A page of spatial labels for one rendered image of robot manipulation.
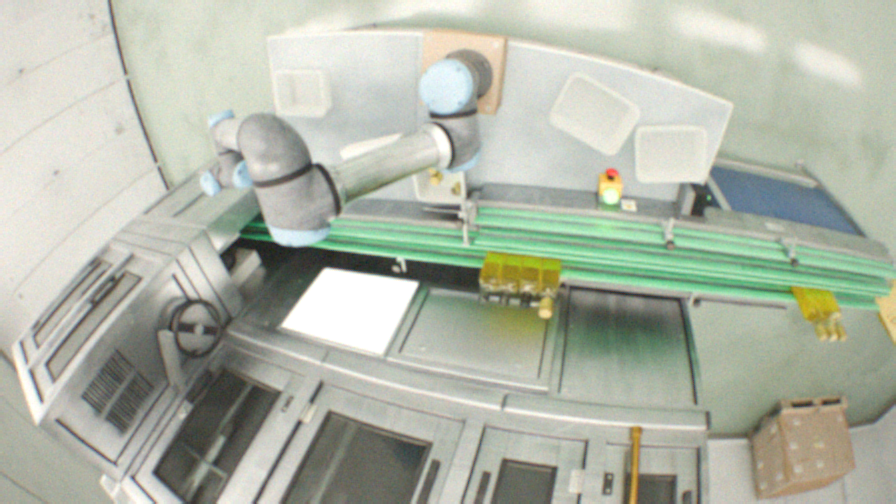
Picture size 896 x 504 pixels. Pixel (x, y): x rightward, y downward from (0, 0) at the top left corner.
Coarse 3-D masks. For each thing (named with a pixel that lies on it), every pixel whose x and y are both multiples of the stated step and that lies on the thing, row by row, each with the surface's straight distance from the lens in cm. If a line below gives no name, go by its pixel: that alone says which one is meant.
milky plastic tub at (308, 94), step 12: (276, 72) 138; (288, 72) 134; (300, 72) 130; (312, 72) 127; (324, 72) 129; (276, 84) 139; (288, 84) 144; (300, 84) 141; (312, 84) 138; (324, 84) 129; (276, 96) 141; (288, 96) 144; (300, 96) 143; (312, 96) 139; (324, 96) 127; (288, 108) 143; (300, 108) 140; (312, 108) 138; (324, 108) 128
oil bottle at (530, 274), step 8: (528, 256) 109; (536, 256) 109; (528, 264) 106; (536, 264) 106; (528, 272) 104; (536, 272) 104; (520, 280) 102; (528, 280) 101; (536, 280) 101; (520, 288) 102; (528, 288) 101; (536, 288) 102
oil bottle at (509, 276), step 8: (512, 256) 109; (520, 256) 110; (504, 264) 106; (512, 264) 107; (520, 264) 107; (504, 272) 104; (512, 272) 104; (520, 272) 106; (504, 280) 102; (512, 280) 102; (512, 288) 102
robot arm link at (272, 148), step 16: (224, 112) 100; (224, 128) 88; (240, 128) 70; (256, 128) 65; (272, 128) 64; (288, 128) 65; (224, 144) 91; (240, 144) 69; (256, 144) 63; (272, 144) 62; (288, 144) 62; (304, 144) 65; (256, 160) 62; (272, 160) 61; (288, 160) 61; (304, 160) 63; (256, 176) 63; (272, 176) 61
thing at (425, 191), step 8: (416, 176) 120; (424, 176) 125; (448, 176) 123; (456, 176) 122; (416, 184) 121; (424, 184) 125; (440, 184) 126; (448, 184) 125; (464, 184) 115; (416, 192) 122; (424, 192) 125; (432, 192) 125; (440, 192) 124; (448, 192) 123; (464, 192) 116; (424, 200) 123; (432, 200) 121; (440, 200) 120; (448, 200) 120; (456, 200) 119
